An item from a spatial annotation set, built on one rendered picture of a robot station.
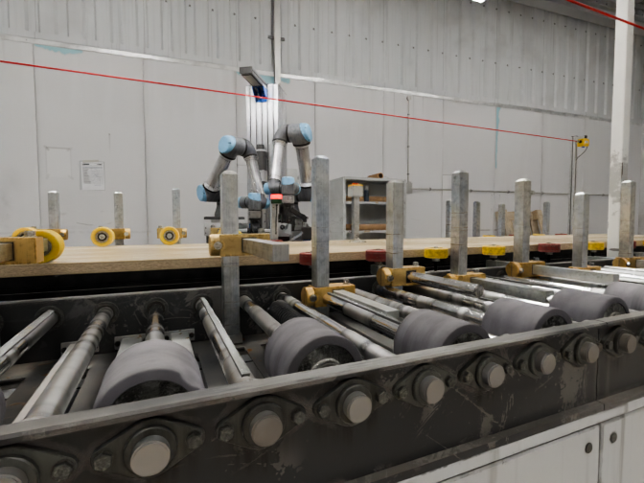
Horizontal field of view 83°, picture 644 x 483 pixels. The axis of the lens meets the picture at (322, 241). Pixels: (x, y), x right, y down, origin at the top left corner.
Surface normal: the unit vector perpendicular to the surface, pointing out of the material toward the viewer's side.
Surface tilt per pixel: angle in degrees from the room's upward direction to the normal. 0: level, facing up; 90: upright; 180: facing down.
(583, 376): 90
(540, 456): 90
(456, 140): 90
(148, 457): 90
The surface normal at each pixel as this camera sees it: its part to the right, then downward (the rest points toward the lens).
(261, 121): -0.18, 0.05
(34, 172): 0.34, 0.05
